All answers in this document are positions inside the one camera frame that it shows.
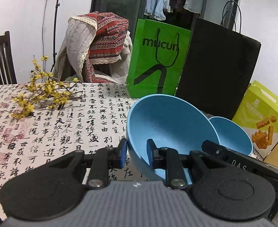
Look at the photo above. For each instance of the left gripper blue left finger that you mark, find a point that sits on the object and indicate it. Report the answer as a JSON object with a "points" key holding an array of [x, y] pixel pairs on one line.
{"points": [[102, 161]]}

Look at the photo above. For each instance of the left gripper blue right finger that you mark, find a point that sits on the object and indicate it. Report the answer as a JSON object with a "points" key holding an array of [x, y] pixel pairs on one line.
{"points": [[169, 160]]}

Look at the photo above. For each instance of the blue bowl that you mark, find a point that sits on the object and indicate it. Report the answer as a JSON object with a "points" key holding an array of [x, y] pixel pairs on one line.
{"points": [[170, 122], [232, 135]]}

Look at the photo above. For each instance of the yellow-green snack box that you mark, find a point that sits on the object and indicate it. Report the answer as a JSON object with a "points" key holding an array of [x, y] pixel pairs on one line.
{"points": [[257, 114]]}

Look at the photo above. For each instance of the calligraphy print tablecloth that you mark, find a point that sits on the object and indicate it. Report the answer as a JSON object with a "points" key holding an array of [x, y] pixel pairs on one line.
{"points": [[97, 120]]}

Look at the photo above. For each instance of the yellow flower branch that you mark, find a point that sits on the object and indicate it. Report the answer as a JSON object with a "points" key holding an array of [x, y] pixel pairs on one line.
{"points": [[44, 91]]}

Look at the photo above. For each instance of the green paper bag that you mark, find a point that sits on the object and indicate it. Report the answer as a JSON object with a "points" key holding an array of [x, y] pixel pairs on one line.
{"points": [[158, 57]]}

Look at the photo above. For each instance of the black paper bag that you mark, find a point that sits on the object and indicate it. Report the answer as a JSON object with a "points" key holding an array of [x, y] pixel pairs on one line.
{"points": [[218, 69]]}

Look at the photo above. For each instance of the patterned blanket on chair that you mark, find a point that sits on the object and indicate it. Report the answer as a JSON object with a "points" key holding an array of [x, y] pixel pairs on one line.
{"points": [[97, 48]]}

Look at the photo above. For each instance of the studio light on stand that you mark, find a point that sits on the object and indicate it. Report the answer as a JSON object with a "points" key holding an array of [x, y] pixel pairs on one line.
{"points": [[49, 32]]}

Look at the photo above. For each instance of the dark wooden chair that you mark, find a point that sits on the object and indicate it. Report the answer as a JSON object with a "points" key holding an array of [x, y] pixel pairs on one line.
{"points": [[7, 72]]}

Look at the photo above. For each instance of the dark framed glass door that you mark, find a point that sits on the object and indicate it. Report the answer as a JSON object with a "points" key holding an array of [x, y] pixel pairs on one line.
{"points": [[183, 13]]}

